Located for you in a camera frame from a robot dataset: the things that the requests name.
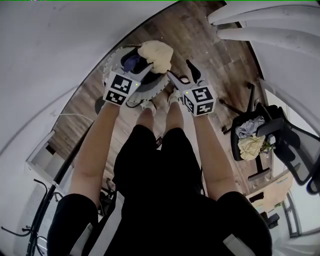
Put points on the person's leg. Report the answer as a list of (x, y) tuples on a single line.
[(175, 115), (145, 120)]

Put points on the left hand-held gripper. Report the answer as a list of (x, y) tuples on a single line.
[(117, 87)]

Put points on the white bar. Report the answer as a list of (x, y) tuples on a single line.
[(250, 12), (262, 37)]

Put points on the white laundry basket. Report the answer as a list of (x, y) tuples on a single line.
[(150, 92)]

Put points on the person's right forearm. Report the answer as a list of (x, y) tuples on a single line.
[(212, 155)]

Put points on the grey-blue garment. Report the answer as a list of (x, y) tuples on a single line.
[(250, 127)]

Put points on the person's black clothing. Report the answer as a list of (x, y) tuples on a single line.
[(155, 200)]

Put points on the black coat rack stand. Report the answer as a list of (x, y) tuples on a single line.
[(62, 172)]

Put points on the cream yellow garment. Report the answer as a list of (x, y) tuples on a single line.
[(157, 55)]

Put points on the person's right leg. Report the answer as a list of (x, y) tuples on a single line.
[(175, 115)]

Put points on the black mesh office chair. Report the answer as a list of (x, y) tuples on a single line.
[(295, 150)]

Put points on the lavender blue garment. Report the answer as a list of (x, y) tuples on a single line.
[(131, 62)]

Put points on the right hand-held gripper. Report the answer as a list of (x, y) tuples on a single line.
[(200, 100)]

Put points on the person's right white shoe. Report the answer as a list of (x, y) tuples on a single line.
[(173, 97)]

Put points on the person's left forearm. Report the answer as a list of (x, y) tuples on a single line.
[(92, 150)]

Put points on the person's left leg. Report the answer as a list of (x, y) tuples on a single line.
[(145, 120)]

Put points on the pale cream floral clothes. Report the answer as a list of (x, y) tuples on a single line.
[(250, 150)]

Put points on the grey chest harness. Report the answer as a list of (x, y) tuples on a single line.
[(82, 240)]

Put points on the person's left white shoe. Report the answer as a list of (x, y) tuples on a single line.
[(149, 106)]

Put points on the light wooden board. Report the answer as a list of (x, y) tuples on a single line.
[(275, 185)]

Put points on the person's white shoe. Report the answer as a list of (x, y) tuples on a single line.
[(173, 97), (149, 106)]

